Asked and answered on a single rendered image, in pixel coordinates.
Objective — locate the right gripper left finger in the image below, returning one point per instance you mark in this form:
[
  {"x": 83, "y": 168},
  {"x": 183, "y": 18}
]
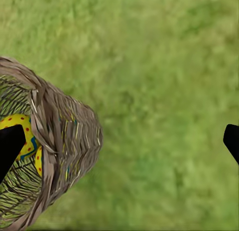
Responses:
[{"x": 12, "y": 140}]

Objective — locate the wicker basket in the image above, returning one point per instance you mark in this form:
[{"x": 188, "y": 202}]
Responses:
[{"x": 71, "y": 138}]

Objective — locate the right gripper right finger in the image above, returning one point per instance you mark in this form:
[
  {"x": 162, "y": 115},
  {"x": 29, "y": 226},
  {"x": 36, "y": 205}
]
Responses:
[{"x": 231, "y": 140}]

